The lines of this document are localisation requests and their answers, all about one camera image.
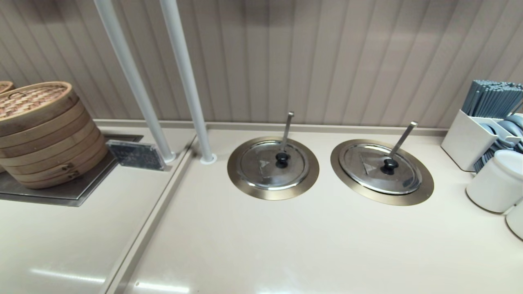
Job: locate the white round support pole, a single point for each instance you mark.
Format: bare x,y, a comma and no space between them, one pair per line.
186,69
130,69

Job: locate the stacked bamboo steamer baskets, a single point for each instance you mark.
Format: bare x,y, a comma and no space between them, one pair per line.
49,139

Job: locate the grey-blue chopstick bundle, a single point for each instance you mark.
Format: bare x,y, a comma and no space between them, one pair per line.
490,98

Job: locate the white cutlery holder box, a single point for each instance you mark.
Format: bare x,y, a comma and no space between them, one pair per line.
461,139

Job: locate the hinged steel pot lid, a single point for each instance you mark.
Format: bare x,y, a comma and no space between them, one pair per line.
261,163
367,171

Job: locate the recessed steel steamer tray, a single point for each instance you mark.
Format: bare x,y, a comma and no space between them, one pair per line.
61,197

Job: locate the white ceramic jar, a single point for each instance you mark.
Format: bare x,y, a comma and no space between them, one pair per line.
494,183
517,220

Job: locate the clear acrylic label sign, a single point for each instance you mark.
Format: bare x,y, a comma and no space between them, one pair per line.
135,155

